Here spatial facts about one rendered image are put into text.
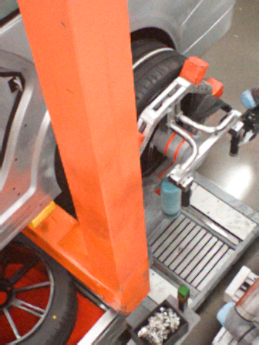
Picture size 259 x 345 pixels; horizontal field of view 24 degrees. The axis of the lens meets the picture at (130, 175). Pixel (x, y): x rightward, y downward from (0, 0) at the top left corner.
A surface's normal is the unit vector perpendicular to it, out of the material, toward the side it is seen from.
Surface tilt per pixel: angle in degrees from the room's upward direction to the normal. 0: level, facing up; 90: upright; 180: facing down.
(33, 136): 90
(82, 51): 90
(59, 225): 0
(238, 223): 0
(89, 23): 90
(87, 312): 0
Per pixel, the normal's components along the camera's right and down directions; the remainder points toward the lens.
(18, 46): 0.73, 0.44
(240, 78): -0.06, -0.53
